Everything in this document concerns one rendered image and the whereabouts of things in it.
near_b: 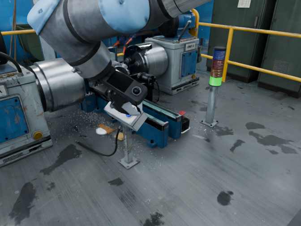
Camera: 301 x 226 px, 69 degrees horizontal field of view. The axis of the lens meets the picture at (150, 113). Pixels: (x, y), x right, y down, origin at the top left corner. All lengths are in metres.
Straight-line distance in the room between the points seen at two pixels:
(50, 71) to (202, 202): 0.84
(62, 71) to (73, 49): 0.64
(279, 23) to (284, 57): 0.51
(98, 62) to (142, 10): 0.15
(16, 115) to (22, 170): 0.23
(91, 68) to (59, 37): 0.09
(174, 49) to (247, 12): 2.93
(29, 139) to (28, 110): 0.13
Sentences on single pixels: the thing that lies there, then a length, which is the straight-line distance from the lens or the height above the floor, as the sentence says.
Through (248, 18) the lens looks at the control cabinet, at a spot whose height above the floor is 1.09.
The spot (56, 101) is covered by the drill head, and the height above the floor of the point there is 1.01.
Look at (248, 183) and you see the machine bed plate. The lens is 0.97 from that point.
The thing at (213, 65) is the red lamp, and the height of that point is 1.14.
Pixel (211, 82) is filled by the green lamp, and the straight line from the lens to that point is 1.18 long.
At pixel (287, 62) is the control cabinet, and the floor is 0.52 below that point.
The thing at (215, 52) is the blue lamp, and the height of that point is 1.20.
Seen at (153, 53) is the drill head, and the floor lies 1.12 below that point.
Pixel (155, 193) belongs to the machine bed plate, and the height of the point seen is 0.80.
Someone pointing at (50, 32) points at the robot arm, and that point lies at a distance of 0.47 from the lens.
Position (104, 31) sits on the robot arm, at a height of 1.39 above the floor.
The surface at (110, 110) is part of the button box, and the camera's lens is 0.86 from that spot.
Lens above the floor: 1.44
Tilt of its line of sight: 28 degrees down
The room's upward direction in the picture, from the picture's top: straight up
